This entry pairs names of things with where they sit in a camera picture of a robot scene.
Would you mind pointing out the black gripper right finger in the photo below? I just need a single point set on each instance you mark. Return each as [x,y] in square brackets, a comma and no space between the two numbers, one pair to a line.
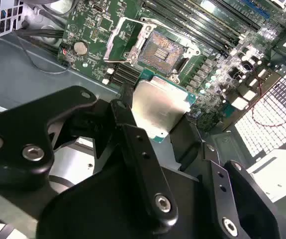
[244,199]

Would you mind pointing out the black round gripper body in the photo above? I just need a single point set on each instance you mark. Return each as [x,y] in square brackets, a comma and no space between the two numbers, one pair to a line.
[103,211]

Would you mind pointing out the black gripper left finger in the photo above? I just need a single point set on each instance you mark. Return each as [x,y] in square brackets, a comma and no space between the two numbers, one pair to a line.
[13,139]

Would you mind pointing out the silver CPU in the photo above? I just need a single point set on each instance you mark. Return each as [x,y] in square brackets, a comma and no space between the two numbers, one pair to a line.
[157,104]

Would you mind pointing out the metal socket cover frame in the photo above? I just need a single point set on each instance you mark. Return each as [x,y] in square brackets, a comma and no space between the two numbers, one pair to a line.
[111,43]

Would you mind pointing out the thin metal locking lever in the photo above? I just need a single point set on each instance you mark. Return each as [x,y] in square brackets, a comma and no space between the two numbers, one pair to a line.
[149,22]

